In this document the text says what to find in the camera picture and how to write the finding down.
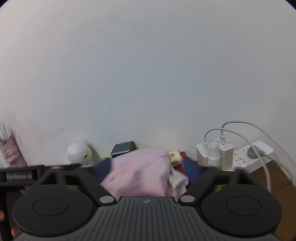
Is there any white robot figurine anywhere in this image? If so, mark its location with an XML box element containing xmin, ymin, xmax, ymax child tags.
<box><xmin>66</xmin><ymin>140</ymin><xmax>93</xmax><ymax>165</ymax></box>

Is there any pink blue purple garment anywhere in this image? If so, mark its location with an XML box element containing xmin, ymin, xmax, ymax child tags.
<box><xmin>101</xmin><ymin>149</ymin><xmax>171</xmax><ymax>200</ymax></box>

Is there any small yellow red packet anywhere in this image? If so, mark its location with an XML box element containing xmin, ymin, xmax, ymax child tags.
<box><xmin>169</xmin><ymin>150</ymin><xmax>187</xmax><ymax>174</ymax></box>

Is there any white charging cable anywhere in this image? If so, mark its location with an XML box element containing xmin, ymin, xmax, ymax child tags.
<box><xmin>202</xmin><ymin>120</ymin><xmax>296</xmax><ymax>193</ymax></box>

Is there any green spray bottle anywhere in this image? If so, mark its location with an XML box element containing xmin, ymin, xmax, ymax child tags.
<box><xmin>207</xmin><ymin>141</ymin><xmax>223</xmax><ymax>191</ymax></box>

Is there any white power strip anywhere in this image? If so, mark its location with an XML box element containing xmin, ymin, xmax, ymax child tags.
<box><xmin>196</xmin><ymin>141</ymin><xmax>274</xmax><ymax>173</ymax></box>

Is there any pink floral folded cloth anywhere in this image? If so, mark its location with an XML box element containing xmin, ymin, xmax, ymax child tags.
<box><xmin>167</xmin><ymin>166</ymin><xmax>189</xmax><ymax>201</ymax></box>

